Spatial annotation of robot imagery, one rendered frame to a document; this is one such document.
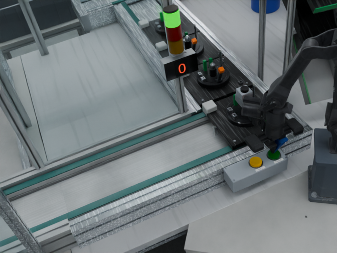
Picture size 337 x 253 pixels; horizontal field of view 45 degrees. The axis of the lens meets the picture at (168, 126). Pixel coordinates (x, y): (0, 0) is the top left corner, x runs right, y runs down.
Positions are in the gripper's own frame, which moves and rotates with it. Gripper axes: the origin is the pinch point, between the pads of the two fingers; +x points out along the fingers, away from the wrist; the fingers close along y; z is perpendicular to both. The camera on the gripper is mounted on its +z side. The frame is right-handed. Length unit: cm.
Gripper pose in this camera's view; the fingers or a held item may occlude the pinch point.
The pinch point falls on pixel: (273, 145)
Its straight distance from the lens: 137.4
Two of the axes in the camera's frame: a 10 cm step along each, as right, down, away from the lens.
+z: -3.9, -6.1, 6.9
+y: -9.1, 3.6, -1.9
